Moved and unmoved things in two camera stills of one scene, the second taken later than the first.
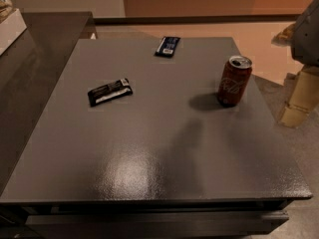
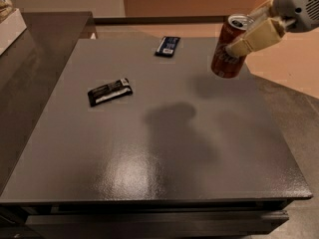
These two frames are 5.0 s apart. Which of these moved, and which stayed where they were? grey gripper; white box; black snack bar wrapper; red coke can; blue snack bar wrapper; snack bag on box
Moved: red coke can; grey gripper
Stayed: black snack bar wrapper; snack bag on box; blue snack bar wrapper; white box
